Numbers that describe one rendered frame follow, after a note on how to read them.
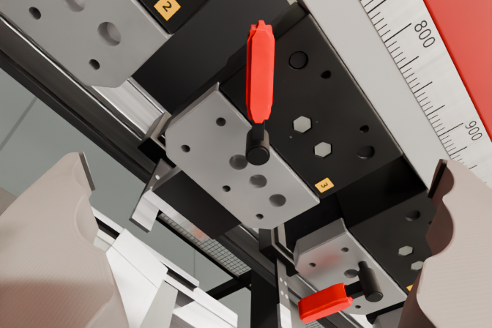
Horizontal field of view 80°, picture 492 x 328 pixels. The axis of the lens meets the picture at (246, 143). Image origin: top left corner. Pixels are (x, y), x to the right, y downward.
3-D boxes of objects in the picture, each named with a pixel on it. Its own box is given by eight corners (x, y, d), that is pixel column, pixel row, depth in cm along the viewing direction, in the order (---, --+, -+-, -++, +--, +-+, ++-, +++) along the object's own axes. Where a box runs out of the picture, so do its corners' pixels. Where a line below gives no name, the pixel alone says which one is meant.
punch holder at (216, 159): (150, 143, 26) (310, 12, 20) (173, 104, 33) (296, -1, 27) (258, 237, 31) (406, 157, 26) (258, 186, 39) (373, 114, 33)
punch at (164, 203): (138, 200, 34) (198, 158, 31) (144, 189, 36) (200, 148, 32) (199, 247, 38) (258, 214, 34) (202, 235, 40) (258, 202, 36)
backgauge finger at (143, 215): (97, 206, 41) (120, 188, 39) (154, 120, 63) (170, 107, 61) (163, 252, 45) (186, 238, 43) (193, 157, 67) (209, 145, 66)
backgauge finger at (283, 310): (258, 319, 54) (280, 310, 52) (258, 216, 76) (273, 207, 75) (296, 346, 59) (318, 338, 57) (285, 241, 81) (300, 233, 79)
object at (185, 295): (64, 233, 36) (77, 222, 35) (77, 215, 39) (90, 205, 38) (181, 307, 44) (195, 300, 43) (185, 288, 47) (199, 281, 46)
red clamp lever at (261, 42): (277, 26, 17) (269, 167, 22) (274, 16, 20) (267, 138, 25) (245, 26, 17) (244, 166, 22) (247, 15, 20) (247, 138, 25)
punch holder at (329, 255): (285, 261, 33) (430, 192, 28) (280, 209, 41) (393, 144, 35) (352, 320, 39) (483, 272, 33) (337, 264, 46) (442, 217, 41)
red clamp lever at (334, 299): (296, 322, 33) (378, 290, 29) (292, 288, 36) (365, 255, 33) (305, 329, 33) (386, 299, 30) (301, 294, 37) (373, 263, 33)
